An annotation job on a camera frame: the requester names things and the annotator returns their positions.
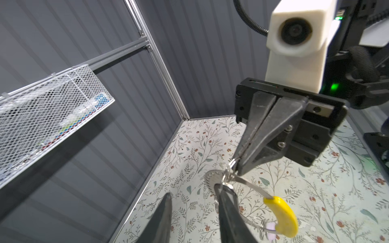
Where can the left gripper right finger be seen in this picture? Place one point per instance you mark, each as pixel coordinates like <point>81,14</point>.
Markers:
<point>233,229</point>

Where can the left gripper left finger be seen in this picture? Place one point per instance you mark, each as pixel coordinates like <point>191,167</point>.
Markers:
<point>158,228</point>

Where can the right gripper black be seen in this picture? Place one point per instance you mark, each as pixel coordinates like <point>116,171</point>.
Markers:
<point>283,122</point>

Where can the brass key purple tag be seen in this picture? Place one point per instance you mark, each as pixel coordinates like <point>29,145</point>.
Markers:
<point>270,227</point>

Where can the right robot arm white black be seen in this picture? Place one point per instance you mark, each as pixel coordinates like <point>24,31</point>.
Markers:
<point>351,70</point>

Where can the items inside white basket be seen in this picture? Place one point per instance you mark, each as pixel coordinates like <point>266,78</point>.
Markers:
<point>78,117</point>

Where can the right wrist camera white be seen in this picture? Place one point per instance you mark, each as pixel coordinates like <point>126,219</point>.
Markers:
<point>298,38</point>

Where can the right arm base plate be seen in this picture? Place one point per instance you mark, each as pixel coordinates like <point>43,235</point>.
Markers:
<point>378,145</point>

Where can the aluminium frame crossbar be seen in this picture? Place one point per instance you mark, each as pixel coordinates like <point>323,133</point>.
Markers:
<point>111,58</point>

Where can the white wire mesh basket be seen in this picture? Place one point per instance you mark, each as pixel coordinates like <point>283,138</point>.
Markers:
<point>31,115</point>

